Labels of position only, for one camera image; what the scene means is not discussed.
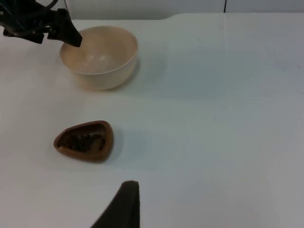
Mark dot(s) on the dark brown wooden cup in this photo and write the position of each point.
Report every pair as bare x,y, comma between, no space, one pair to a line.
95,155

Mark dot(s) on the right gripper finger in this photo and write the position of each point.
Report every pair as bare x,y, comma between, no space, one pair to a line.
123,209

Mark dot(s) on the pale wooden bowl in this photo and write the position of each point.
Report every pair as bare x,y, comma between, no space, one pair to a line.
107,76

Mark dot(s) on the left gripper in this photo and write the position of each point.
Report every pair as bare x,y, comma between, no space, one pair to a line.
21,21

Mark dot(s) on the coffee beans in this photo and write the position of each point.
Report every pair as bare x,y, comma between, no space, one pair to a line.
80,142

